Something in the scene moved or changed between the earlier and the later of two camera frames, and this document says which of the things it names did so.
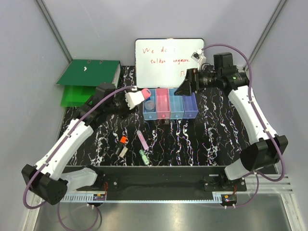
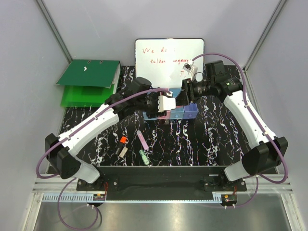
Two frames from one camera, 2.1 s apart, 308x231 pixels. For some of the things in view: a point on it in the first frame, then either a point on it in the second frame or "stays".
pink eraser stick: (143, 139) stays
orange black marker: (123, 140) stays
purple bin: (190, 106) stays
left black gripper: (121, 96) -> (155, 113)
